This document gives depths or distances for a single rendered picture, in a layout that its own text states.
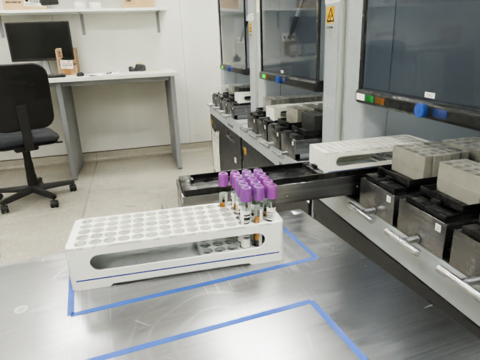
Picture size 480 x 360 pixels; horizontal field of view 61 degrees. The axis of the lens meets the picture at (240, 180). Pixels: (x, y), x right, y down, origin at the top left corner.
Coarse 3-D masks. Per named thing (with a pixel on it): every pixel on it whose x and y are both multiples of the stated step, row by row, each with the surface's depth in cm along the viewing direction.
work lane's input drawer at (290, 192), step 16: (192, 176) 102; (208, 176) 103; (272, 176) 103; (288, 176) 102; (304, 176) 98; (320, 176) 99; (336, 176) 100; (352, 176) 100; (192, 192) 92; (208, 192) 93; (288, 192) 97; (304, 192) 98; (320, 192) 99; (336, 192) 100; (352, 192) 101
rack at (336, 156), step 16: (320, 144) 107; (336, 144) 106; (352, 144) 105; (368, 144) 105; (384, 144) 104; (320, 160) 101; (336, 160) 111; (352, 160) 112; (368, 160) 111; (384, 160) 105
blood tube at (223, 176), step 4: (220, 172) 63; (224, 172) 63; (220, 176) 62; (224, 176) 62; (220, 180) 63; (224, 180) 62; (220, 184) 63; (224, 184) 63; (228, 184) 63; (220, 188) 63; (224, 188) 63; (220, 192) 63; (224, 192) 63; (220, 196) 64; (224, 196) 64; (220, 200) 64; (224, 200) 64; (220, 204) 64; (224, 204) 64
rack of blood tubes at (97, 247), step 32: (96, 224) 60; (128, 224) 59; (160, 224) 59; (192, 224) 60; (224, 224) 58; (256, 224) 57; (96, 256) 62; (128, 256) 62; (160, 256) 61; (192, 256) 57; (224, 256) 58; (256, 256) 59
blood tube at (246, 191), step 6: (246, 186) 57; (246, 192) 56; (240, 198) 57; (246, 198) 56; (246, 204) 57; (246, 210) 57; (246, 216) 57; (246, 222) 57; (246, 240) 58; (246, 246) 59
